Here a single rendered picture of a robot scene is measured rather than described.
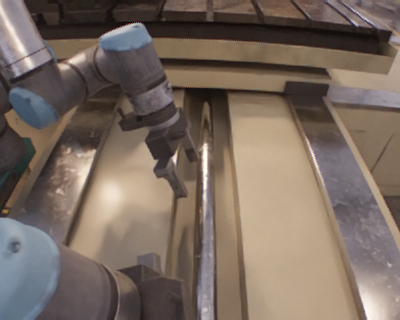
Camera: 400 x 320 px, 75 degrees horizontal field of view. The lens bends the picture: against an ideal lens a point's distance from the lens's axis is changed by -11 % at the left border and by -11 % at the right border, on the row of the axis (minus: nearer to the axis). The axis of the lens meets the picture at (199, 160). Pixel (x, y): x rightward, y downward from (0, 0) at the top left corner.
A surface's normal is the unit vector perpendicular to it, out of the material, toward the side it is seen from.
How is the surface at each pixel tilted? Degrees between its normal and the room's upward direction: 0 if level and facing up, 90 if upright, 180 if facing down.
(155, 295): 25
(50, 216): 0
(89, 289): 67
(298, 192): 0
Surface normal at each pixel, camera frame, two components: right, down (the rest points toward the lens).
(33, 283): 0.92, -0.16
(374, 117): -0.02, 0.69
